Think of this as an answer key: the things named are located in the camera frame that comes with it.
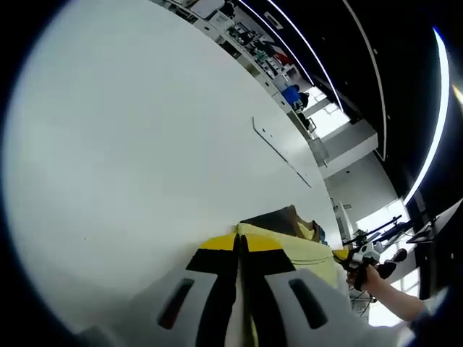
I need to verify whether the yellow blue grey garment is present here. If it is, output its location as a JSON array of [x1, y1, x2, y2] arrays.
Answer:
[[237, 204, 350, 347]]

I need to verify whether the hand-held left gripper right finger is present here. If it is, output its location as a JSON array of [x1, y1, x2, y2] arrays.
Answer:
[[240, 234, 407, 347]]

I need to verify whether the white square pillar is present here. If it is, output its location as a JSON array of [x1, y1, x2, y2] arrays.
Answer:
[[318, 119, 401, 218]]

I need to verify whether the black monitor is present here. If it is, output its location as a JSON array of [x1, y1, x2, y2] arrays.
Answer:
[[407, 197, 463, 301]]

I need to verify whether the person's right hand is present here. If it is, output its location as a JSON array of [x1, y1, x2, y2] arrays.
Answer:
[[346, 267, 381, 294]]

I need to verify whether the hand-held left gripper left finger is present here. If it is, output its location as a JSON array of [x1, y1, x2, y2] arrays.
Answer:
[[77, 233, 241, 347]]

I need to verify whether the blue storage box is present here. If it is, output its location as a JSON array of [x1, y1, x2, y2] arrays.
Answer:
[[281, 84, 302, 105]]

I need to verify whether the white ceiling light strip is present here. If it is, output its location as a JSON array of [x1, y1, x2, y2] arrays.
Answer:
[[402, 26, 452, 207]]

